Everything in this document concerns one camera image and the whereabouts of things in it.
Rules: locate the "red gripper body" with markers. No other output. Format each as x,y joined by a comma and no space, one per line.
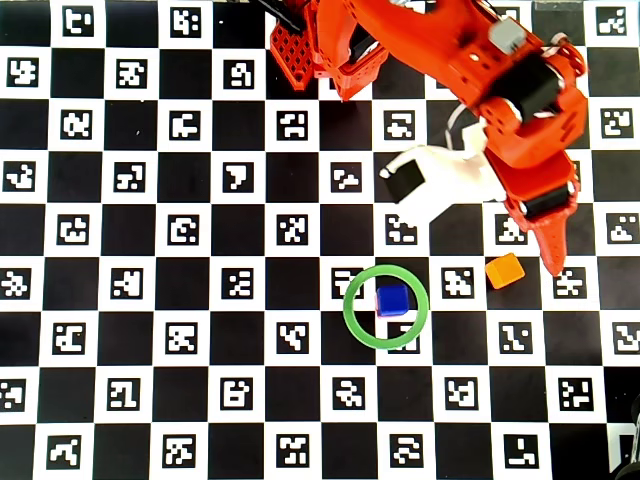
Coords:
546,205

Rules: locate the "red robot arm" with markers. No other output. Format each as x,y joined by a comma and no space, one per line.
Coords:
425,30

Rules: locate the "red cube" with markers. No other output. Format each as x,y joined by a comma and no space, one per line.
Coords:
376,306

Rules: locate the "orange cube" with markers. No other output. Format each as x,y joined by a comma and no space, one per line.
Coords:
504,271

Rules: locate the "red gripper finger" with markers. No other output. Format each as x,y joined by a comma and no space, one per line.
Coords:
554,245

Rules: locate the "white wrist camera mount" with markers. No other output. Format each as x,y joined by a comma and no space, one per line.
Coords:
450,180

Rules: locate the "blue cube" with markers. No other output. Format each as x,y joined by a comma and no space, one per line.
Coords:
392,300

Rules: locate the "black white marker checkerboard mat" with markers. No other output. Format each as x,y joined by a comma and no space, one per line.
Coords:
200,350

